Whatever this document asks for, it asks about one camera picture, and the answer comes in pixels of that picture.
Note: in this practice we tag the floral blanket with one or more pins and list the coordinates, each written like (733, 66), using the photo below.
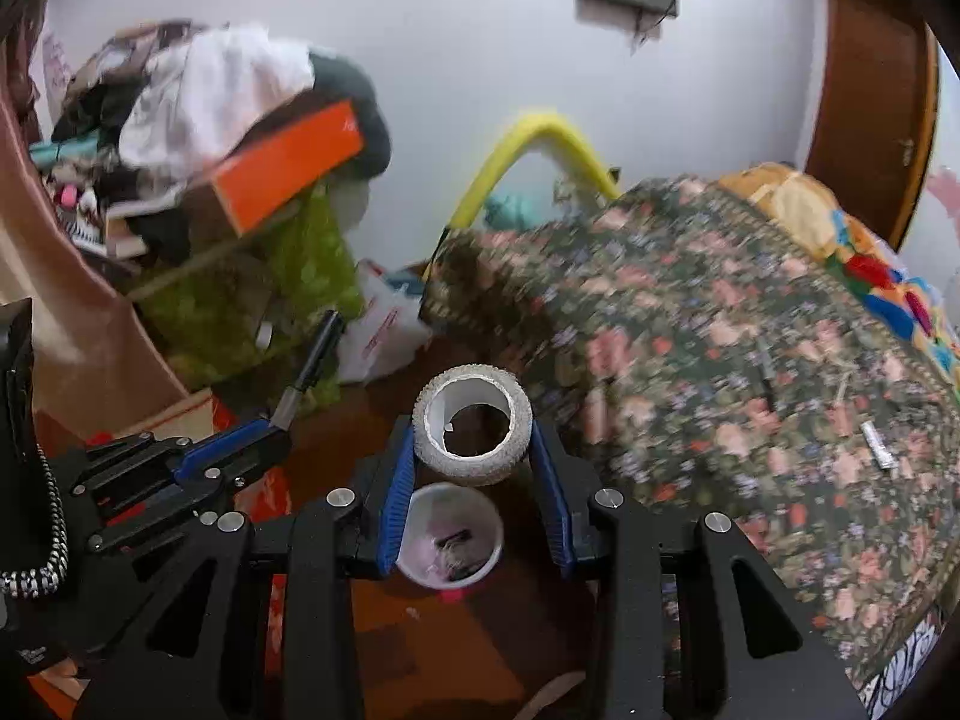
(675, 360)

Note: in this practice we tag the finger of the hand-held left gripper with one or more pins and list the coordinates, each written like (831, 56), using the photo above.
(225, 446)
(172, 510)

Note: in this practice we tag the small silver battery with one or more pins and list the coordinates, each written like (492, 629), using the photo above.
(877, 448)

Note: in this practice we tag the yellow foam tube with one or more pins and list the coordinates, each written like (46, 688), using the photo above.
(510, 150)

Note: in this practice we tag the black pen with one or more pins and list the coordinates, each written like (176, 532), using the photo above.
(319, 352)

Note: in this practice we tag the brown wooden door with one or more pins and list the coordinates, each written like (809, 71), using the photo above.
(870, 90)

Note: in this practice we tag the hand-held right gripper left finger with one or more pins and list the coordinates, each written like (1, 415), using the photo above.
(396, 495)

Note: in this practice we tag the white plastic bag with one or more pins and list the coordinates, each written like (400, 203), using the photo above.
(382, 330)

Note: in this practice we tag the dark green cloth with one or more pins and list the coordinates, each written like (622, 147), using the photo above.
(352, 112)

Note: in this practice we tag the black marker with pale cap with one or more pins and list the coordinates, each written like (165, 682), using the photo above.
(765, 375)

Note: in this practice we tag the teal cloth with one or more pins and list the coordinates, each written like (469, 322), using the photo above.
(514, 210)

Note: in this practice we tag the black white patterned cloth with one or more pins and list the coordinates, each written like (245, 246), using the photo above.
(900, 667)

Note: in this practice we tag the pile of clothes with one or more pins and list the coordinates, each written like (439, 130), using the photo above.
(90, 127)

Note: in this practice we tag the frosted wardrobe sliding door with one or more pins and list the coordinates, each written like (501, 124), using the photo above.
(937, 202)

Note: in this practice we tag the green bag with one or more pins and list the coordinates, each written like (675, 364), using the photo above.
(300, 277)

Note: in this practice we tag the yellow patchwork quilt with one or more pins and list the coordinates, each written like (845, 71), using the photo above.
(795, 202)

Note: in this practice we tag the orange box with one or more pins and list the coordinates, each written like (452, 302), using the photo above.
(285, 165)

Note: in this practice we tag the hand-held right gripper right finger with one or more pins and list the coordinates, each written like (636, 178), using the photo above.
(559, 510)

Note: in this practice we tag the white trash bin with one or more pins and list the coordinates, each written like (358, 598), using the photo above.
(450, 510)

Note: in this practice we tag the grey tape roll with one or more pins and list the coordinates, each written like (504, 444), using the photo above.
(480, 469)

